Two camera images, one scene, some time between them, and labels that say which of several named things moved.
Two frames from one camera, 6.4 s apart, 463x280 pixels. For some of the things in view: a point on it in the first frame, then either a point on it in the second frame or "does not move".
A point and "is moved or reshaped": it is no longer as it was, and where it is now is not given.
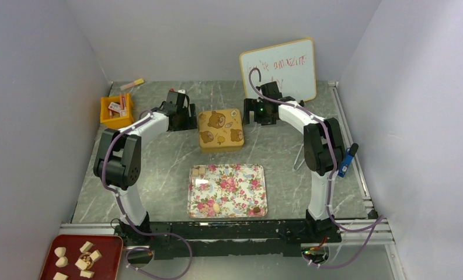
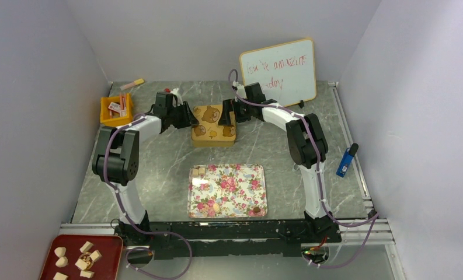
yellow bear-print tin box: (220, 128) is moved or reshaped
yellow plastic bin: (119, 122) does not move
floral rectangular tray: (227, 191) does not move
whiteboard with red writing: (291, 65) does not move
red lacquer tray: (84, 257) does not move
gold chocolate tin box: (221, 147) is moved or reshaped
